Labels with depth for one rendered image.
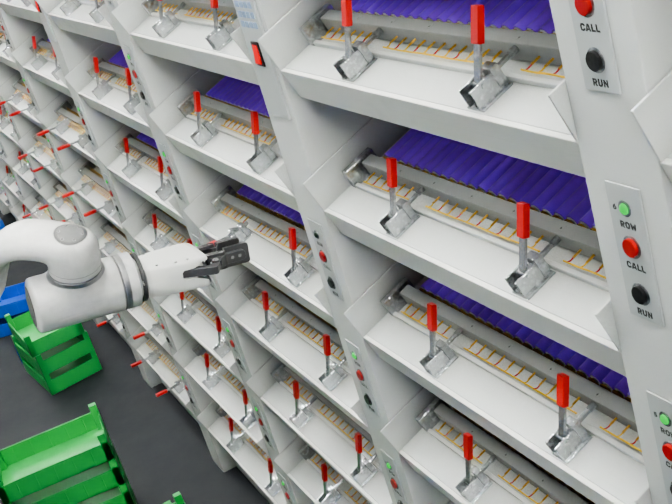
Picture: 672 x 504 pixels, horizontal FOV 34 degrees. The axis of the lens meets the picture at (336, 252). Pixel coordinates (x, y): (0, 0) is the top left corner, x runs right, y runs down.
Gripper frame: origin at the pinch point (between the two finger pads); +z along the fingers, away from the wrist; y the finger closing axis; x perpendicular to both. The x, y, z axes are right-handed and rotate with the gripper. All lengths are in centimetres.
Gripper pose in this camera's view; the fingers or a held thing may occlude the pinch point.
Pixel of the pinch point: (232, 251)
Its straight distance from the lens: 173.2
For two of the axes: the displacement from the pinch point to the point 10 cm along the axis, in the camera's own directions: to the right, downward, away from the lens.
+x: -1.3, -9.4, -3.2
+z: 8.9, -2.5, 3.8
